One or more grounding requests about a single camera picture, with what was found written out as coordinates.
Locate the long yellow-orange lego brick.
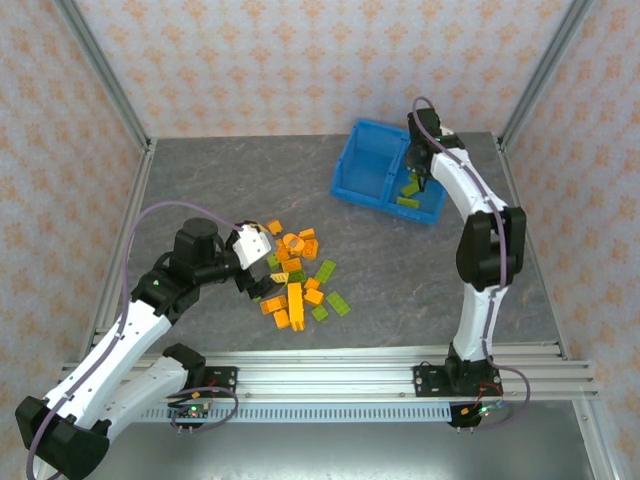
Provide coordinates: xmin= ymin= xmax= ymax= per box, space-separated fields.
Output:
xmin=287 ymin=282 xmax=307 ymax=333

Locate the blue divided plastic bin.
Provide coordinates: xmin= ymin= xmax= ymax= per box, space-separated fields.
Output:
xmin=329 ymin=118 xmax=448 ymax=226

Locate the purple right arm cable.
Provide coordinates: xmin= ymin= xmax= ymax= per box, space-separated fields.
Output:
xmin=412 ymin=96 xmax=531 ymax=431

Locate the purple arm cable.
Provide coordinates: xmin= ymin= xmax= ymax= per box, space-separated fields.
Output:
xmin=25 ymin=200 xmax=246 ymax=476
xmin=412 ymin=96 xmax=531 ymax=431

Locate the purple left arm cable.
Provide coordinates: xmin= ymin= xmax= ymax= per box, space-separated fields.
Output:
xmin=25 ymin=200 xmax=246 ymax=476

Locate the aluminium table side rail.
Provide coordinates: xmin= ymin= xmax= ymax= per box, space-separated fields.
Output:
xmin=78 ymin=138 xmax=159 ymax=362
xmin=494 ymin=134 xmax=571 ymax=361

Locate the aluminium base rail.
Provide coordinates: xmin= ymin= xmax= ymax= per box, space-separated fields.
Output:
xmin=59 ymin=344 xmax=601 ymax=402

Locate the aluminium frame post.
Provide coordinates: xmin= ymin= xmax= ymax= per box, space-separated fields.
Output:
xmin=497 ymin=0 xmax=597 ymax=151
xmin=52 ymin=0 xmax=154 ymax=154

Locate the white slotted cable duct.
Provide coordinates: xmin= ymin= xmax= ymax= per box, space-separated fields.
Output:
xmin=139 ymin=404 xmax=454 ymax=424

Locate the controller board with wires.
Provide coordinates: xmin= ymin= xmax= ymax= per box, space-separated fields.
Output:
xmin=167 ymin=389 xmax=216 ymax=436
xmin=449 ymin=394 xmax=507 ymax=434

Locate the aluminium lower frame rail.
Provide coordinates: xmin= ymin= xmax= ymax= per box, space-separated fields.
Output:
xmin=572 ymin=399 xmax=626 ymax=480

